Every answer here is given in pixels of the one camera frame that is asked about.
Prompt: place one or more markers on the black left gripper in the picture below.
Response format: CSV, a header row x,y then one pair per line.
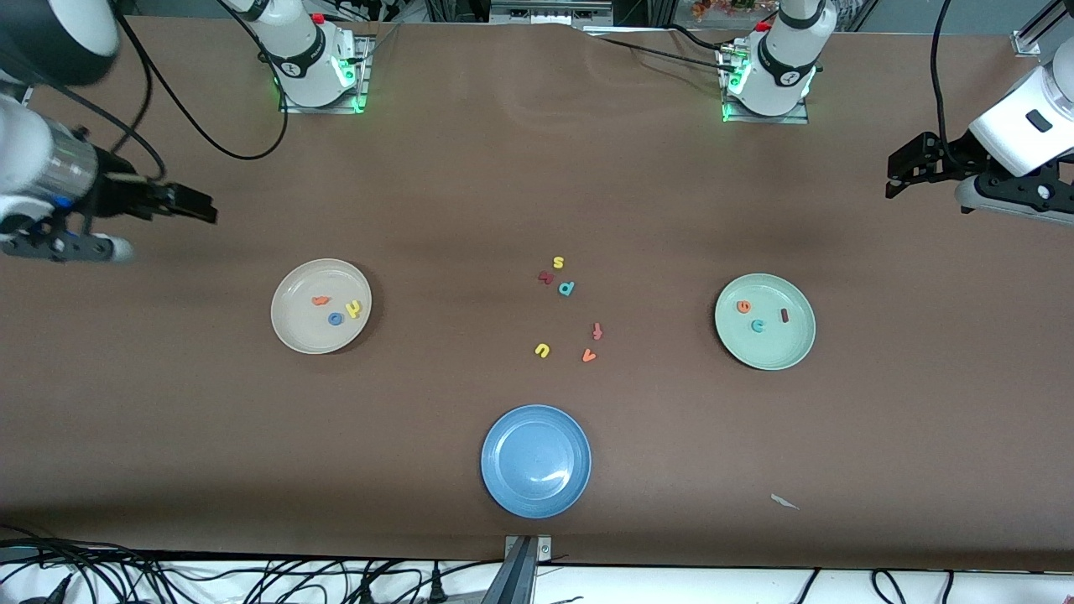
x,y
946,158

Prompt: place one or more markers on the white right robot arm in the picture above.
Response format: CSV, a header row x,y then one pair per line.
x,y
306,50

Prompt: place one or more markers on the grey metal camera mount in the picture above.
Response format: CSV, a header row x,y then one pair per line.
x,y
524,554

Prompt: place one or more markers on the green round plate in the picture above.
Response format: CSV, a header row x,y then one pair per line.
x,y
772,348

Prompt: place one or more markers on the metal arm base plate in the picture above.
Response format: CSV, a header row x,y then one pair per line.
x,y
797,119
361,84

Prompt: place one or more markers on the orange flower decoration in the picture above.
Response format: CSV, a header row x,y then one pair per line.
x,y
730,7

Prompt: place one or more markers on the aluminium profile rail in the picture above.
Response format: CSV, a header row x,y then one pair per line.
x,y
1036,38

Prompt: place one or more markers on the small white paper scrap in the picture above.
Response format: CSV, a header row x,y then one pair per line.
x,y
784,502

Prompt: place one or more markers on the black power plug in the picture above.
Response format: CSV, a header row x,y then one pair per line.
x,y
436,590
366,591

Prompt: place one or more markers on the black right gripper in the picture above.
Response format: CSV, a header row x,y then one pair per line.
x,y
115,195

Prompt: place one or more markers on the blue round plate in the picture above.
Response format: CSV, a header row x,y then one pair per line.
x,y
535,461

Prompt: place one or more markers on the yellow letter h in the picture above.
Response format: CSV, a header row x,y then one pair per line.
x,y
355,309

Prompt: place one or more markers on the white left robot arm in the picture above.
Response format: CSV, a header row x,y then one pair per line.
x,y
784,59

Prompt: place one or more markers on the beige round plate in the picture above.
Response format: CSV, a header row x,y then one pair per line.
x,y
302,331

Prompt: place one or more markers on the grey metal box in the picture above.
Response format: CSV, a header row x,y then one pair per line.
x,y
550,10

